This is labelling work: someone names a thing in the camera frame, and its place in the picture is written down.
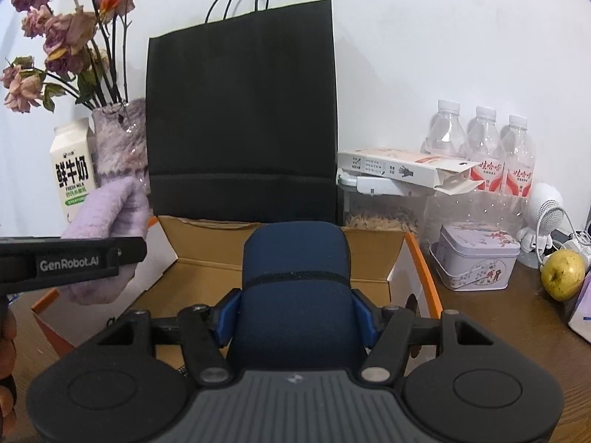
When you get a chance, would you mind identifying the orange cardboard box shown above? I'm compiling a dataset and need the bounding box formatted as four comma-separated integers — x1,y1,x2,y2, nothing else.
31,214,445,363

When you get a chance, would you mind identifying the purple glass vase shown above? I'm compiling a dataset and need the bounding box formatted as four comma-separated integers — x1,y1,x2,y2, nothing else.
91,98,151,195

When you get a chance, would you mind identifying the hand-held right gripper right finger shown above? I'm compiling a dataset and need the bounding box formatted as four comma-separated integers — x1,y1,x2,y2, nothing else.
350,288,498,385

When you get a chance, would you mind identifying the person's left hand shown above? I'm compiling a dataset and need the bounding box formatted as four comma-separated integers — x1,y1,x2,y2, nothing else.
0,310,19,433

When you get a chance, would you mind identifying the black paper bag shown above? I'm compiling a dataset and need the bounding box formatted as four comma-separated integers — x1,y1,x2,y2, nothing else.
145,0,341,228

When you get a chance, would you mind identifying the dried rose bouquet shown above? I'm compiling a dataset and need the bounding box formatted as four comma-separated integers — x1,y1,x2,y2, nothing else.
0,0,137,114

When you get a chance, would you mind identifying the fuzzy purple sock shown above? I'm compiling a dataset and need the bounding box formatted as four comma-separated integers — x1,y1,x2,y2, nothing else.
60,179,154,306

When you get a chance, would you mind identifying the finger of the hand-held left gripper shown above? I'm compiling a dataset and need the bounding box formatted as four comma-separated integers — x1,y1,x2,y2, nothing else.
110,236,148,268

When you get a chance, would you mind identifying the small white robot-shaped fan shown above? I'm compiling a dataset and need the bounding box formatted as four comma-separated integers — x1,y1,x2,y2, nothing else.
517,182,567,269

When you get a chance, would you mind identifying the flat white paper box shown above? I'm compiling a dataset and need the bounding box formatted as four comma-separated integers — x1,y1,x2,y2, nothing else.
337,147,484,195

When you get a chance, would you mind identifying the pale floral tin box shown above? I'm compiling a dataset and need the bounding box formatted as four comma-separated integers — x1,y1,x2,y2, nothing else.
429,220,522,292

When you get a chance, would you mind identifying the yellow green apple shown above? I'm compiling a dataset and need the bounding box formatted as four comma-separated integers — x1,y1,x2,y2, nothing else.
541,249,587,302

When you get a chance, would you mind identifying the white green milk carton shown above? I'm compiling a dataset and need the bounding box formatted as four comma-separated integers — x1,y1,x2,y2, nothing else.
49,117,100,230

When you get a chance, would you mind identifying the navy blue zip case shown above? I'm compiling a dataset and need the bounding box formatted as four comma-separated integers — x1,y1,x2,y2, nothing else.
228,221,368,372

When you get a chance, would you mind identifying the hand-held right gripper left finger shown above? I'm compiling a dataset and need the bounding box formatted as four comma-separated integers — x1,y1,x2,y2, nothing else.
95,288,243,387

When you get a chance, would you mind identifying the white cable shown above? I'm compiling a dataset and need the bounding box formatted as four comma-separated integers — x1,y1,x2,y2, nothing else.
549,205,591,265

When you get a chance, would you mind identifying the clear plastic food container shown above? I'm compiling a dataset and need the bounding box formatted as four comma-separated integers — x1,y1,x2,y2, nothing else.
336,170,428,237

